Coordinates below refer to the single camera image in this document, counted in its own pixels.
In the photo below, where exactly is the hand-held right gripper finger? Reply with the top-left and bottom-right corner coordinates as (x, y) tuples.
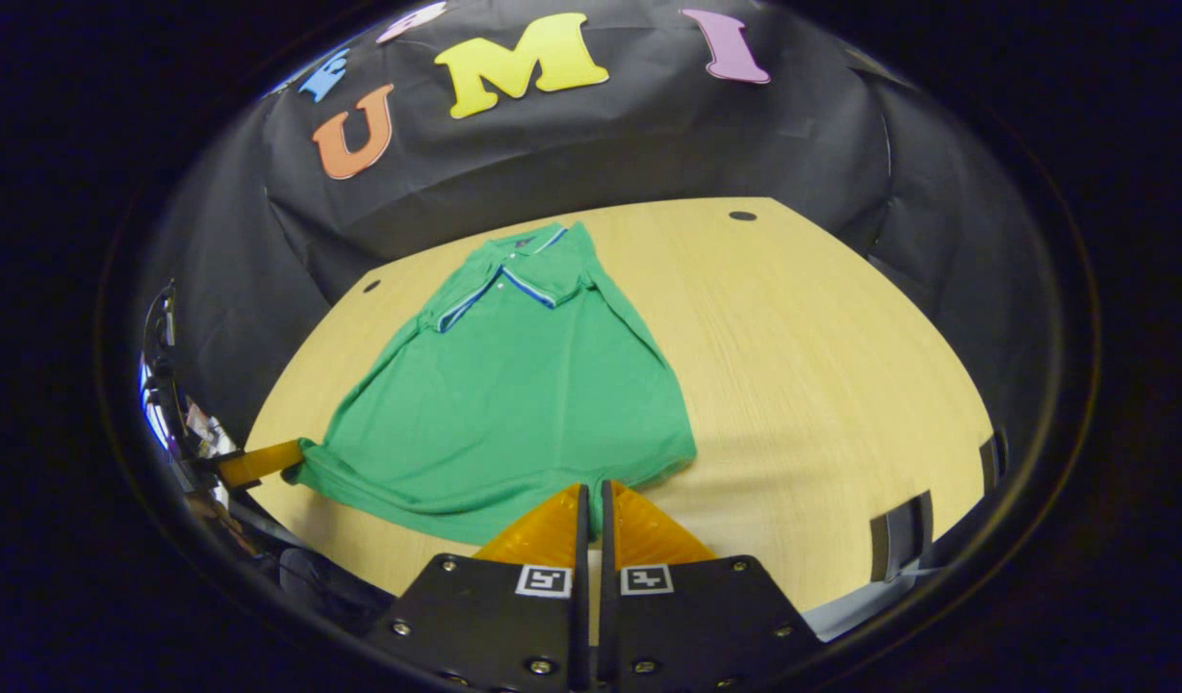
(368, 481), (592, 693)
(596, 479), (825, 693)

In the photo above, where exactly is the green T-shirt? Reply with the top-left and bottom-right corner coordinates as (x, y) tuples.
(283, 221), (699, 547)

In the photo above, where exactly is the dark rectangular object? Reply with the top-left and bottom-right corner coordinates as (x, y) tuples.
(869, 490), (935, 584)

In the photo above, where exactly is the black backdrop cloth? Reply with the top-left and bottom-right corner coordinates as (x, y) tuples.
(134, 0), (1044, 463)

